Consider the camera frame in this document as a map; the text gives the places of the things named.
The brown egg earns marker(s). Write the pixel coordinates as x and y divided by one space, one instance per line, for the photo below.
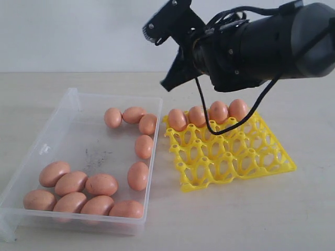
71 182
127 209
113 117
133 115
39 200
50 175
101 184
137 176
99 205
143 146
71 203
147 124

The clear plastic bin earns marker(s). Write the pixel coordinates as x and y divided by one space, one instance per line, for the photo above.
76 133

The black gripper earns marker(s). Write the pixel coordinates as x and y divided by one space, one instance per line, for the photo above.
206 54

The brown egg packed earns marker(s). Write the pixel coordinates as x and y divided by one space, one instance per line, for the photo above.
238 109
196 116
218 112
177 120

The yellow plastic egg tray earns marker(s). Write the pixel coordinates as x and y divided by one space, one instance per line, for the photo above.
249 151

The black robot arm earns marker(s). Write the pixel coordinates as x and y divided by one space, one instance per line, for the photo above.
246 46

